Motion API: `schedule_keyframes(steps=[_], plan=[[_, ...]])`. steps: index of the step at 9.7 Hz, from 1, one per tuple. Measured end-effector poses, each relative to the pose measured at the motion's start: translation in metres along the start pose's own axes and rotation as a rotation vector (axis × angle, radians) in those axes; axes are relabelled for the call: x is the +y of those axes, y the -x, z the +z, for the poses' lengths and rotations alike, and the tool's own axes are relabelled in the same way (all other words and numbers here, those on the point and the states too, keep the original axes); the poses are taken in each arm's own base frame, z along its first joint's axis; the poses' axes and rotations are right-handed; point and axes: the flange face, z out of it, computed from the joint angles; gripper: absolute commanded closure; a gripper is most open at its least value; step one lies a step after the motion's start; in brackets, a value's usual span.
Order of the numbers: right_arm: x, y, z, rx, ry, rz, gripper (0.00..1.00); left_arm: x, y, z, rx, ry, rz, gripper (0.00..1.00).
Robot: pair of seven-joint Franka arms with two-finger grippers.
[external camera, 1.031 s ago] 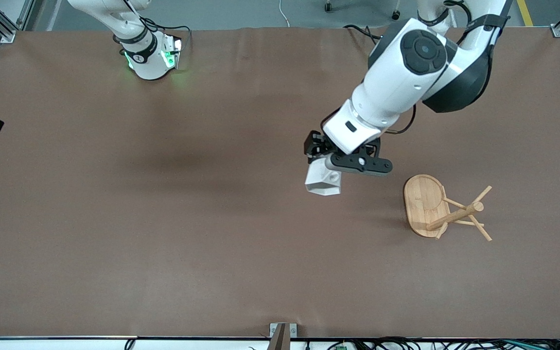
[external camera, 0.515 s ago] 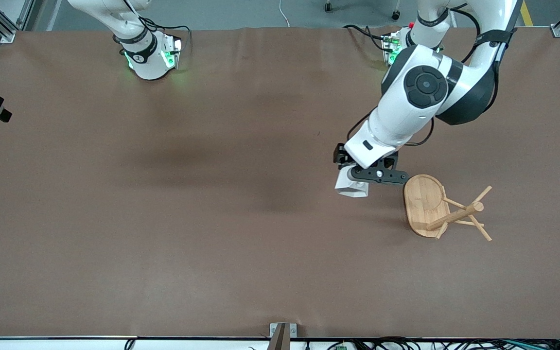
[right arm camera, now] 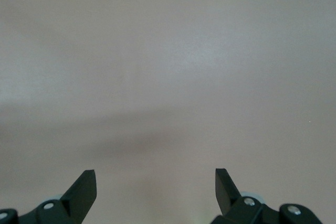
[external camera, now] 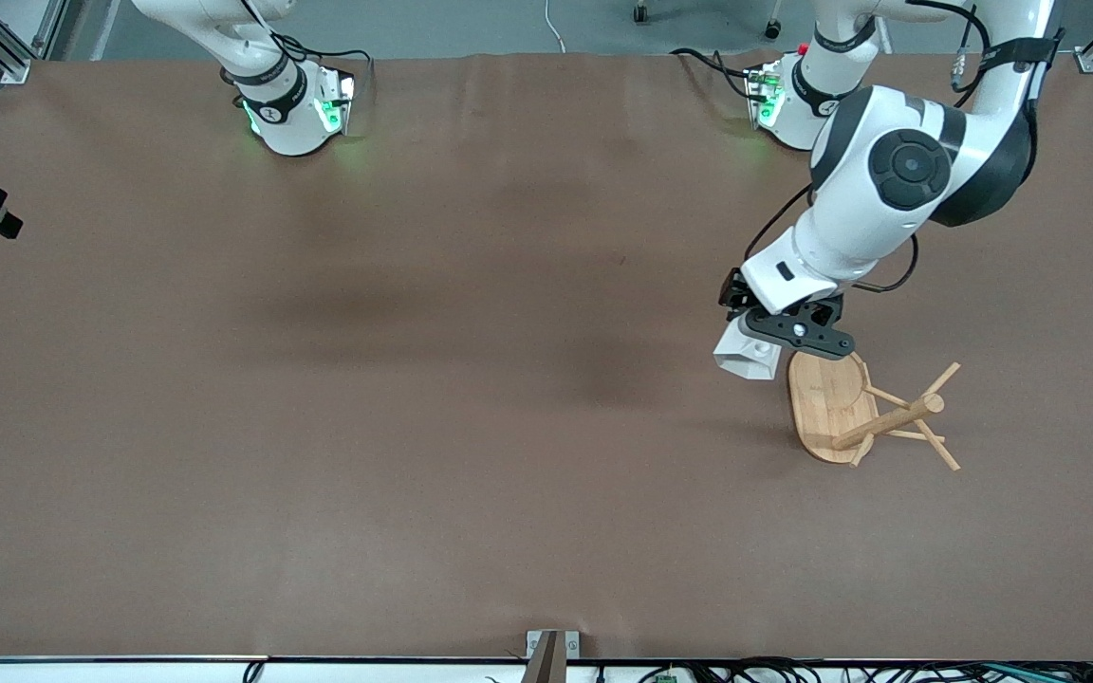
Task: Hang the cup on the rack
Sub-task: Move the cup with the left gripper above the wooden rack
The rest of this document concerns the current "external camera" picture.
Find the grey bracket with post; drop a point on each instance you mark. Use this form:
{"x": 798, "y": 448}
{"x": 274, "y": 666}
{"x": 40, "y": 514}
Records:
{"x": 546, "y": 655}

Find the brown table cover sheet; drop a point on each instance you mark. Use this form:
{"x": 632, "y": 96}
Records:
{"x": 414, "y": 379}

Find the wooden cup rack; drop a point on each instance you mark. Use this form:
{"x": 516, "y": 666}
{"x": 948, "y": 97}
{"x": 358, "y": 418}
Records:
{"x": 826, "y": 408}

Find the white faceted cup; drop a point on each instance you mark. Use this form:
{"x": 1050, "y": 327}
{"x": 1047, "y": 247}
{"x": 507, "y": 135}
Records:
{"x": 746, "y": 360}

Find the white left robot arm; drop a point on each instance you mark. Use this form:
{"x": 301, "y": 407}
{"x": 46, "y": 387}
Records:
{"x": 869, "y": 228}

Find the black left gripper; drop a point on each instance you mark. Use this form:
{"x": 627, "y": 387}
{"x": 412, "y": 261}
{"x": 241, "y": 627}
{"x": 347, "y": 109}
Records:
{"x": 732, "y": 288}

